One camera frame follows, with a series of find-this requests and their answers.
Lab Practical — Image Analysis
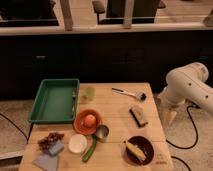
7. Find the grey blue cloth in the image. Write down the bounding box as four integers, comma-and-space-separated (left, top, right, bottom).
33, 154, 58, 171

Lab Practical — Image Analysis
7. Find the green plastic tray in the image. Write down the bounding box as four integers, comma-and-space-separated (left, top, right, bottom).
29, 79, 80, 124

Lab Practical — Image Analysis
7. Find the orange fruit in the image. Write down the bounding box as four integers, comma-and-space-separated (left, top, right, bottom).
83, 114, 96, 128

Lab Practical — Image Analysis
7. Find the green plastic cup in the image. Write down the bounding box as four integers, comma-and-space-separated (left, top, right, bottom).
83, 86, 95, 102

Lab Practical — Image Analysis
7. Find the small metal cup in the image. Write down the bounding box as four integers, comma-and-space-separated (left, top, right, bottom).
95, 125, 109, 140

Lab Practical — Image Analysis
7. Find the green cucumber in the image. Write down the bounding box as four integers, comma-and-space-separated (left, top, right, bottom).
82, 136, 97, 163

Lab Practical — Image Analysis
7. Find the dark brown plate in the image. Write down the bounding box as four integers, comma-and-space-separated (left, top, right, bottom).
126, 136, 154, 165

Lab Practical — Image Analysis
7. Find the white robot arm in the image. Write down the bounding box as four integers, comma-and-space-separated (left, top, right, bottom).
158, 62, 213, 126

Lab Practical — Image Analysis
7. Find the black cable left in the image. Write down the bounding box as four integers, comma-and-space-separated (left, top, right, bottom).
0, 112, 29, 142

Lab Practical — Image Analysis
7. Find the black office chair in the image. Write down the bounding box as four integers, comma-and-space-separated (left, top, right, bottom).
92, 0, 166, 25

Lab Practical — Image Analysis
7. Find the yellow corn cob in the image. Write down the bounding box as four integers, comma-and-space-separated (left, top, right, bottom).
125, 141, 146, 162

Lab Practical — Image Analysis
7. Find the black cable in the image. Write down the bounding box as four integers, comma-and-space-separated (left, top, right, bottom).
165, 104, 200, 171
0, 112, 29, 142

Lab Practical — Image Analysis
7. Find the black cable right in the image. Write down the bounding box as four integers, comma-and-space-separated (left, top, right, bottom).
165, 104, 200, 171

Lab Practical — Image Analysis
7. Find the orange plastic bowl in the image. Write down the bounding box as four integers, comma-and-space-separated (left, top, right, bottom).
73, 109, 102, 135

